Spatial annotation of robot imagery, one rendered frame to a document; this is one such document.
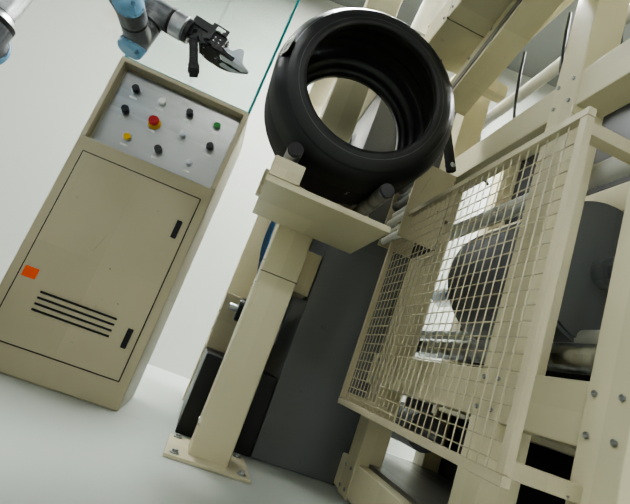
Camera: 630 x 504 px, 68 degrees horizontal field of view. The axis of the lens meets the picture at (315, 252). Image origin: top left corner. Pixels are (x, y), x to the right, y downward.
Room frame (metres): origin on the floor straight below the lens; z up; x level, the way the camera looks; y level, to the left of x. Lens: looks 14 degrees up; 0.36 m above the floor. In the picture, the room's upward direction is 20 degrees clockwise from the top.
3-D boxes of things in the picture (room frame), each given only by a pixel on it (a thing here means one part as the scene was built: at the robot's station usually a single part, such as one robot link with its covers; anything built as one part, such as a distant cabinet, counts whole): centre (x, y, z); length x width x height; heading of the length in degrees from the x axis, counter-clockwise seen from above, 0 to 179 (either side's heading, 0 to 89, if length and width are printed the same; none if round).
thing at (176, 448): (1.62, 0.10, 0.01); 0.27 x 0.27 x 0.02; 9
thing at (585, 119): (1.19, -0.33, 0.65); 0.90 x 0.02 x 0.70; 9
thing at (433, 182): (1.64, -0.31, 1.05); 0.20 x 0.15 x 0.30; 9
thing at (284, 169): (1.35, 0.17, 0.84); 0.36 x 0.09 x 0.06; 9
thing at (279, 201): (1.37, 0.04, 0.80); 0.37 x 0.36 x 0.02; 99
